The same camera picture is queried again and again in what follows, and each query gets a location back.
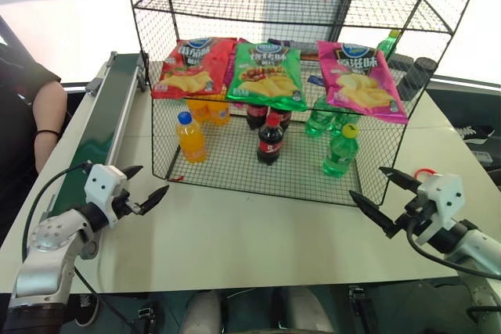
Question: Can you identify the person in black shirt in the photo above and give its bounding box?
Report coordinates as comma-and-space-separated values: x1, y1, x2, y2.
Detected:
0, 16, 63, 235

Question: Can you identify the green soda bottle yellow cap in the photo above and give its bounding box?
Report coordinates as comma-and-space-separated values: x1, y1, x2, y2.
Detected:
321, 123, 361, 179

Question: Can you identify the green potato chip bag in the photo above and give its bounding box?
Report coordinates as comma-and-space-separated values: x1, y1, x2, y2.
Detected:
225, 38, 309, 113

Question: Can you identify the black and white sneaker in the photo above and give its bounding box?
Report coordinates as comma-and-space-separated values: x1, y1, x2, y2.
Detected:
452, 124, 496, 146

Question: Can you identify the black wire rack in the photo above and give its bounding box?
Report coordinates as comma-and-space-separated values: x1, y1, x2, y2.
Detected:
124, 0, 478, 208

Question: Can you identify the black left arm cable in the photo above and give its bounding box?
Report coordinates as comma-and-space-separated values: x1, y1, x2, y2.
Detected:
21, 160, 93, 263

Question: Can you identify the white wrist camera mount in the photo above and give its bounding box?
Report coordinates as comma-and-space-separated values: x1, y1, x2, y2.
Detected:
83, 163, 128, 230
413, 172, 465, 248

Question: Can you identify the orange soda bottle blue cap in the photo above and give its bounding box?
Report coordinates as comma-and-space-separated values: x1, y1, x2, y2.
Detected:
175, 111, 207, 165

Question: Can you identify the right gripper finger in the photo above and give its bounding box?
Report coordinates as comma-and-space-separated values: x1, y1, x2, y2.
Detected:
348, 189, 401, 239
378, 166, 423, 195

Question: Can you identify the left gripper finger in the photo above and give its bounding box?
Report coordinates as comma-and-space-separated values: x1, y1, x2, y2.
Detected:
121, 165, 145, 185
136, 185, 171, 217

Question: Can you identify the pale rounded robot leg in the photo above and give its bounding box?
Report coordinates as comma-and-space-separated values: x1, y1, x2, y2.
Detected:
287, 286, 334, 334
178, 289, 222, 334

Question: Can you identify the pink potato chip bag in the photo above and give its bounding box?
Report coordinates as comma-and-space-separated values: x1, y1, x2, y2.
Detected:
315, 40, 409, 125

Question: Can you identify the green conveyor belt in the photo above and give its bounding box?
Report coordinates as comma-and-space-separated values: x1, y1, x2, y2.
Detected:
46, 51, 152, 220

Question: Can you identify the black cylinder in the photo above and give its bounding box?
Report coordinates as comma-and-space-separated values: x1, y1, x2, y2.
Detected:
387, 53, 414, 74
396, 56, 438, 102

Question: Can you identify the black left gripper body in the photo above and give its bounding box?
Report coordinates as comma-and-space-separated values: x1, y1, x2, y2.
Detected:
112, 189, 144, 219

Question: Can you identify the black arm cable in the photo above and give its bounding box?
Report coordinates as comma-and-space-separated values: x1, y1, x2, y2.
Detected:
405, 221, 501, 277
21, 160, 93, 263

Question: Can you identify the cola bottle red cap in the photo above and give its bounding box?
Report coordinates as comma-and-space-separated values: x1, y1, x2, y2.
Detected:
255, 113, 286, 167

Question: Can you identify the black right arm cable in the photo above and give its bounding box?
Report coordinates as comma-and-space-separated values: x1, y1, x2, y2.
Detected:
405, 221, 501, 277

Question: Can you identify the red potato chip bag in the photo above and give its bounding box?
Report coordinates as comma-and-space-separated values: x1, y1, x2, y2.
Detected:
150, 36, 238, 101

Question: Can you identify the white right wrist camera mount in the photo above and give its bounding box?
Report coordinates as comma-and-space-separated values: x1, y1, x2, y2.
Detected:
413, 172, 465, 248

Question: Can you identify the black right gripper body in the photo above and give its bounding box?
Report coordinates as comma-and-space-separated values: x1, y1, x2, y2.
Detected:
393, 197, 436, 234

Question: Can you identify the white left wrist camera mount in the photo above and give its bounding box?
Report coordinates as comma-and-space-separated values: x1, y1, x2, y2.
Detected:
83, 163, 128, 230

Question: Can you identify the purple flat packet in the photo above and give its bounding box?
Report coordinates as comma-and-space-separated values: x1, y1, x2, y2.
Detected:
267, 38, 319, 54

